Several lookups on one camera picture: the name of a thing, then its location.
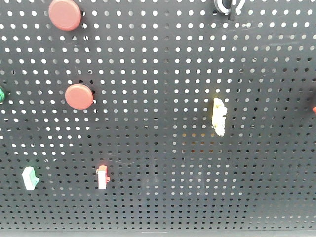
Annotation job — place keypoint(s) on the white green rocker switch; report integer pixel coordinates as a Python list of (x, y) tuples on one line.
[(29, 178)]

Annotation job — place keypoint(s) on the yellow toggle switch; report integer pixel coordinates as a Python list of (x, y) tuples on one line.
[(219, 116)]

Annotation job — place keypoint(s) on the white red rocker switch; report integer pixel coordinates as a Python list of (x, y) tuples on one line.
[(102, 177)]

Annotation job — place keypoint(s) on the green push button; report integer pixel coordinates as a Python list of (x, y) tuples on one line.
[(2, 94)]

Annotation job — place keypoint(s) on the lower red push button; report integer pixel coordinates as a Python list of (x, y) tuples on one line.
[(79, 96)]

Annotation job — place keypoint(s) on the upper red push button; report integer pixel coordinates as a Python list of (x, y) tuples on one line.
[(64, 14)]

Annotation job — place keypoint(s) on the black perforated pegboard panel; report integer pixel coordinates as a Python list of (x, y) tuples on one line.
[(154, 68)]

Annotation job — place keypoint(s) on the red push button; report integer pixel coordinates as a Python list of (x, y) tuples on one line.
[(79, 96), (64, 14)]

